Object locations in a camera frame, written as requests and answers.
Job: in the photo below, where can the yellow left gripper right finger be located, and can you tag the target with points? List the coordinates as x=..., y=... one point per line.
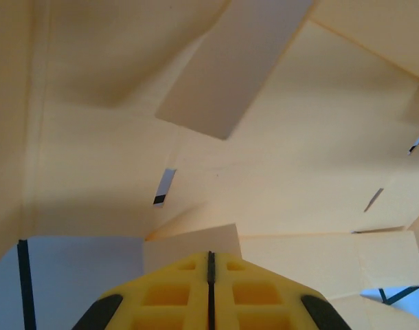
x=257, y=302

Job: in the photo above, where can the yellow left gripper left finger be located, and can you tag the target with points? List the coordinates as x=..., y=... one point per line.
x=168, y=302

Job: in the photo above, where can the yellow paper box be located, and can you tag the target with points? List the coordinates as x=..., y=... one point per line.
x=127, y=137

